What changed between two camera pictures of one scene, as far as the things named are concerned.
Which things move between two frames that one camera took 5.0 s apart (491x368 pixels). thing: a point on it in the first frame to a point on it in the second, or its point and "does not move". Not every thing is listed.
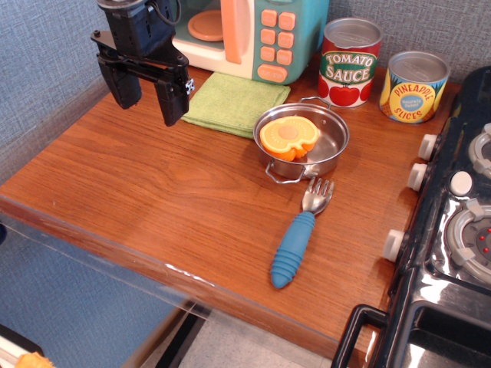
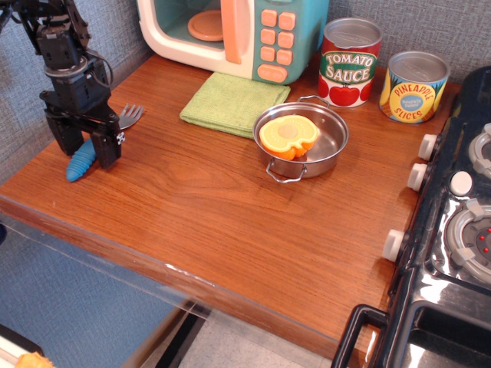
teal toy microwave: (279, 41) does not move
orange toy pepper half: (289, 137) does not move
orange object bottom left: (34, 360) does not move
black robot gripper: (141, 41) to (80, 90)
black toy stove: (440, 313) does not move
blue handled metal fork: (295, 240) to (86, 158)
